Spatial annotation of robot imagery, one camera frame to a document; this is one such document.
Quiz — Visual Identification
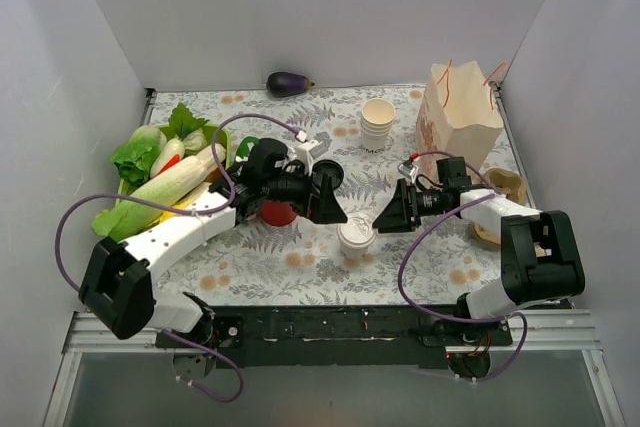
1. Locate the white plastic cup lid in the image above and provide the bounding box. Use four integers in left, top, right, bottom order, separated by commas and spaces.
337, 213, 376, 246

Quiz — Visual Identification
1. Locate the white paper coffee cup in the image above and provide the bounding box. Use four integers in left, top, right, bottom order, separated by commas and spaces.
338, 229, 376, 259

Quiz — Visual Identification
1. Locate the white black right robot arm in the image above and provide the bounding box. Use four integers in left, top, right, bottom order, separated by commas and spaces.
372, 153, 586, 345

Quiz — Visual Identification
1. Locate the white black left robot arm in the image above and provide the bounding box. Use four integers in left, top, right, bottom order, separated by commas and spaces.
79, 138, 347, 347

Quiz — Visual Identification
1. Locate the black coffee cup lid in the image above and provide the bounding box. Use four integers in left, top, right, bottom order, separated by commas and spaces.
313, 159, 344, 191

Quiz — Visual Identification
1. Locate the brown paper takeout bag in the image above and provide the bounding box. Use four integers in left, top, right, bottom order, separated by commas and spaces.
415, 61, 504, 169

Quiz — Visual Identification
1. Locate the red straw holder cup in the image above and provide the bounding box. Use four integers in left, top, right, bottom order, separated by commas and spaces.
259, 201, 297, 227

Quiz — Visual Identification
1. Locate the floral patterned table mat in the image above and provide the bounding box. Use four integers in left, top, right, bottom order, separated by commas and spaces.
146, 85, 500, 305

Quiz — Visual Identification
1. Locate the brown cardboard cup carrier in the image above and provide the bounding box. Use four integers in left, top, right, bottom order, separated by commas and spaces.
473, 168, 528, 246

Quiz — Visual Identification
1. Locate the stack of white paper cups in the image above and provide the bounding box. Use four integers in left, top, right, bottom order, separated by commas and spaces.
360, 98, 396, 153

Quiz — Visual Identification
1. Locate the purple eggplant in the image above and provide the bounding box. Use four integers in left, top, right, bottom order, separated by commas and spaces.
266, 71, 315, 98

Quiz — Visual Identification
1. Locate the napa cabbage upper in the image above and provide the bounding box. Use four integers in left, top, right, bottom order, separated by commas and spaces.
150, 144, 226, 187

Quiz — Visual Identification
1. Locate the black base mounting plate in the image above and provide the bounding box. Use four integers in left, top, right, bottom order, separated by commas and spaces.
154, 304, 516, 371

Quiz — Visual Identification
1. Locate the white radish with red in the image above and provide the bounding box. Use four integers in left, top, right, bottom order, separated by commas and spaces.
150, 138, 185, 178

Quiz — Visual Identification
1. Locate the napa cabbage lower yellow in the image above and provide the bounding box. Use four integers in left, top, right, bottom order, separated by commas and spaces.
158, 182, 212, 222

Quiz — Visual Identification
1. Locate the green leafy herb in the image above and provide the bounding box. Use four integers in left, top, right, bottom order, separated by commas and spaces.
168, 103, 208, 140

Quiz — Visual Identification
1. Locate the green plastic tray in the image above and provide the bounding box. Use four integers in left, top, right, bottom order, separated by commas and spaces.
118, 124, 229, 205

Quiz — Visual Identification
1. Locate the green lettuce leaf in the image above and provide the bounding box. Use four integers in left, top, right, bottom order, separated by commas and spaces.
109, 125, 167, 186

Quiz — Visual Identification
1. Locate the large green napa cabbage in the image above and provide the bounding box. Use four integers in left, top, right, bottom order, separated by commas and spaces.
92, 166, 211, 243

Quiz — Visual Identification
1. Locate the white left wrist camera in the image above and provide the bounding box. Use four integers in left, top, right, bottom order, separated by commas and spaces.
294, 130, 329, 172

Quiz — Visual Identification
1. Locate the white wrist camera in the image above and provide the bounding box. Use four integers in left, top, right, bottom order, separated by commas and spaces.
398, 153, 420, 184
294, 130, 329, 172

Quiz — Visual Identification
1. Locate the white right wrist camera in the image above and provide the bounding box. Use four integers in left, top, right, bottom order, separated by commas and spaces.
398, 153, 420, 184

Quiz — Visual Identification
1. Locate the aluminium frame rail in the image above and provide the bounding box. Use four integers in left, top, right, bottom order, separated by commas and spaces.
63, 309, 602, 353

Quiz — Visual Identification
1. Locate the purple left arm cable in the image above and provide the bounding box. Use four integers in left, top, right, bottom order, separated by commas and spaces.
54, 114, 309, 403

